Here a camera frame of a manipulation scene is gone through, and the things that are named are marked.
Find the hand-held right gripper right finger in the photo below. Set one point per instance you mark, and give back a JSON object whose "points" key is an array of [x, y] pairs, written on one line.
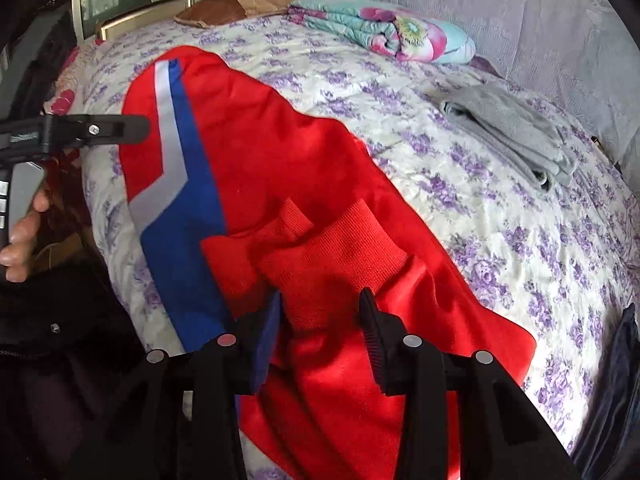
{"points": [[374, 345]]}

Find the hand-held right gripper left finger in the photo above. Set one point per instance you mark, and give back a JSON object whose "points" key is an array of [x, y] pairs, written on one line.
{"points": [[265, 345]]}

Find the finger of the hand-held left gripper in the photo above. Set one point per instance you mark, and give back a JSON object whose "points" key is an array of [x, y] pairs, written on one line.
{"points": [[100, 127]]}

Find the red blue white jacket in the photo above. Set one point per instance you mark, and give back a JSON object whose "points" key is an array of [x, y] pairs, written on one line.
{"points": [[280, 200]]}

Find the person's left hand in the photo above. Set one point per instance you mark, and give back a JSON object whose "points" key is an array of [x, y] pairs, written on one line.
{"points": [[22, 242]]}

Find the pink floral cloth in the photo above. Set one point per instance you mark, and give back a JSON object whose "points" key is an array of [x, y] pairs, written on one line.
{"points": [[65, 95]]}

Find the golden framed furniture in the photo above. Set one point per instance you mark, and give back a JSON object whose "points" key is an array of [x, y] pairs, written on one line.
{"points": [[145, 15]]}

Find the brown pillow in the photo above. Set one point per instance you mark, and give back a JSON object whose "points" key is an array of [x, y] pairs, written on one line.
{"points": [[240, 7]]}

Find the bed with purple floral sheet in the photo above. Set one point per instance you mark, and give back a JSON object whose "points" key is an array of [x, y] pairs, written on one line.
{"points": [[500, 210]]}

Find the person's dark jacket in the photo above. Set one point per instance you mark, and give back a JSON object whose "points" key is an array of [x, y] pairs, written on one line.
{"points": [[75, 370]]}

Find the dark blue jeans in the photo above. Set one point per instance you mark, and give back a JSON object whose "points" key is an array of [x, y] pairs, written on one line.
{"points": [[610, 400]]}

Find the folded grey garment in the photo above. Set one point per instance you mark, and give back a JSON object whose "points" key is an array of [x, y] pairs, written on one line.
{"points": [[510, 132]]}

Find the folded floral quilt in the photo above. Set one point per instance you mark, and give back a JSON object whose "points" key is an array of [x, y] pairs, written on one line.
{"points": [[385, 27]]}

